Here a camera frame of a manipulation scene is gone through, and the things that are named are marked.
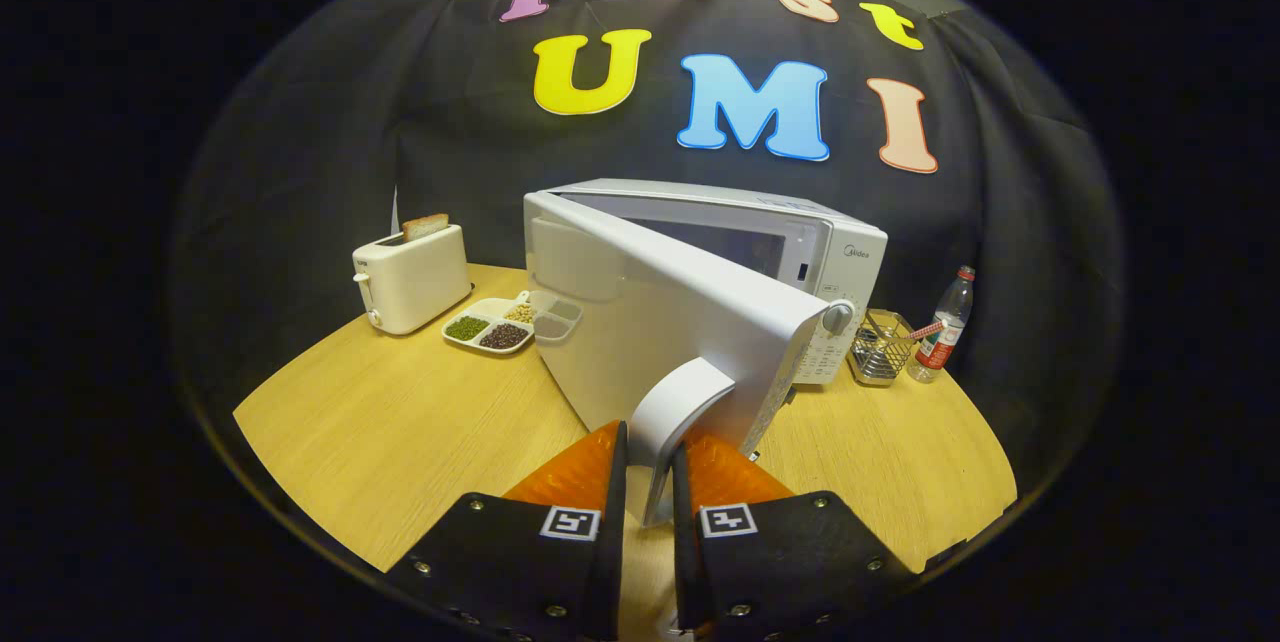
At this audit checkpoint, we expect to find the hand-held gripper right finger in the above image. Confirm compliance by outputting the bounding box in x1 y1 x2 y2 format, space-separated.
670 427 916 642

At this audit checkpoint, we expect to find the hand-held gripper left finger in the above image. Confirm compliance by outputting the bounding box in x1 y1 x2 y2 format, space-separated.
385 419 631 642

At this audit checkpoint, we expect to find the white toaster oven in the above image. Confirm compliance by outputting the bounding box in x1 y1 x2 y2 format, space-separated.
522 178 889 528

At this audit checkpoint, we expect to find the white bread toaster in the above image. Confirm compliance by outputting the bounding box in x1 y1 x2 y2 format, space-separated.
352 224 473 336

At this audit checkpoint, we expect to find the white divided bean dish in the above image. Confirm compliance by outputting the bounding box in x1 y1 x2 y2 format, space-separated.
442 290 538 356

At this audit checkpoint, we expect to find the clear plastic water bottle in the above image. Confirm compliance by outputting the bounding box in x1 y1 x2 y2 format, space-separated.
908 266 976 383

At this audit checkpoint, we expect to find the metal wire basket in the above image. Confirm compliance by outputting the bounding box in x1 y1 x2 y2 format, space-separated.
848 309 916 388

